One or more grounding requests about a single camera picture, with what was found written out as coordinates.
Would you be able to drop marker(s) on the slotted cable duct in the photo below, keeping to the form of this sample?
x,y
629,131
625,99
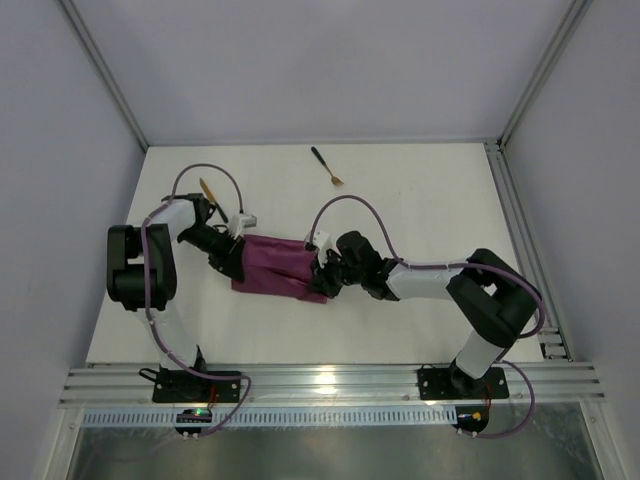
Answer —
x,y
332,416

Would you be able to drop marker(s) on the right side aluminium rail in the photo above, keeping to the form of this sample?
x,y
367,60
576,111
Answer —
x,y
552,338

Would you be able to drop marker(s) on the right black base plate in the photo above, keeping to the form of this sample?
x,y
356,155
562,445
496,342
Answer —
x,y
450,383

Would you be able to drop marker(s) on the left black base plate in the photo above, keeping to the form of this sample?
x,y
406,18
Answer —
x,y
179,386

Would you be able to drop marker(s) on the front aluminium rail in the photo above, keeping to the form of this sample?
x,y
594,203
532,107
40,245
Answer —
x,y
329,385

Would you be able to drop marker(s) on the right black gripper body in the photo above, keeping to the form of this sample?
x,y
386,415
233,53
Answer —
x,y
326,278

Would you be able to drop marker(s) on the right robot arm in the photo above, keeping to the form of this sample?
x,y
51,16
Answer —
x,y
496,301

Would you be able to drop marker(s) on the purple cloth napkin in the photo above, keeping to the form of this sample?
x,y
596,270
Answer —
x,y
277,267

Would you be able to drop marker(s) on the aluminium rail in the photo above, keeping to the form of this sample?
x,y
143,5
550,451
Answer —
x,y
552,338
329,385

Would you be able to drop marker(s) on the left corner frame post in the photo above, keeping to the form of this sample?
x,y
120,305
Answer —
x,y
82,32

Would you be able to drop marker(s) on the gold knife black handle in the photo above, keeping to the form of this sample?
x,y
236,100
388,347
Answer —
x,y
211,198

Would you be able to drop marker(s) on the black controller board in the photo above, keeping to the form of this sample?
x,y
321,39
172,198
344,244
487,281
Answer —
x,y
471,421
191,422

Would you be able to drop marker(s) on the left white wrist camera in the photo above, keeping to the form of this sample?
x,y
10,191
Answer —
x,y
240,222

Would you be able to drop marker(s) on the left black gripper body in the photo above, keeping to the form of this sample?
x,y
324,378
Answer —
x,y
233,258

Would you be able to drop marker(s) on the left black controller board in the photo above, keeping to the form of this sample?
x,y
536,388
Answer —
x,y
191,422

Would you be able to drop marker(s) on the right black controller board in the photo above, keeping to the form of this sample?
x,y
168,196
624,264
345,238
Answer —
x,y
471,421

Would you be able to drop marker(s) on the corner frame post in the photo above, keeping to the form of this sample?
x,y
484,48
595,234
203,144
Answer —
x,y
82,32
551,54

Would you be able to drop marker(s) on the right corner frame post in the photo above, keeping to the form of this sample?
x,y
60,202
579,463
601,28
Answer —
x,y
551,54

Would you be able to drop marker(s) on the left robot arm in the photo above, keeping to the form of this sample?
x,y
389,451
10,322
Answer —
x,y
141,275

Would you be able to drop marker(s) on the gold fork black handle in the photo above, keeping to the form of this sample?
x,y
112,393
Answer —
x,y
335,180

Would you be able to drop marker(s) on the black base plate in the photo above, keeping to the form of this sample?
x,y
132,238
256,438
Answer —
x,y
450,383
179,386

